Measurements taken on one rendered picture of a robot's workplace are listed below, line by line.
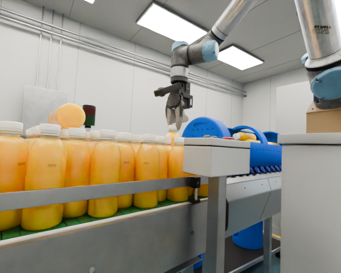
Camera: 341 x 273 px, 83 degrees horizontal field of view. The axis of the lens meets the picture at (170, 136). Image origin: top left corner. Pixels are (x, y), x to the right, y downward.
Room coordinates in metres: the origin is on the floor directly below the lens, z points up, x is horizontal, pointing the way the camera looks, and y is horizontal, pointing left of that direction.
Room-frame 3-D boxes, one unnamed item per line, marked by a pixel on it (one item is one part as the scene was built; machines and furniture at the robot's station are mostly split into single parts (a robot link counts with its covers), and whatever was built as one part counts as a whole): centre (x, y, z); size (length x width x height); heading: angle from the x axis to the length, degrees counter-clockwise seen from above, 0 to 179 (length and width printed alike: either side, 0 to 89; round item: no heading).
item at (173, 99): (0.80, -0.03, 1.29); 0.09 x 0.08 x 0.12; 131
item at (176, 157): (0.66, -0.03, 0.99); 0.07 x 0.07 x 0.19
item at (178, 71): (0.80, -0.02, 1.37); 0.08 x 0.08 x 0.05
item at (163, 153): (0.64, 0.04, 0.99); 0.07 x 0.07 x 0.19
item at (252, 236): (2.02, -0.83, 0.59); 0.28 x 0.28 x 0.88
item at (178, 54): (0.79, -0.03, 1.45); 0.09 x 0.08 x 0.11; 62
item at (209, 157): (0.59, -0.15, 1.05); 0.20 x 0.10 x 0.10; 131
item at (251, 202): (1.63, -0.91, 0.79); 2.17 x 0.29 x 0.34; 131
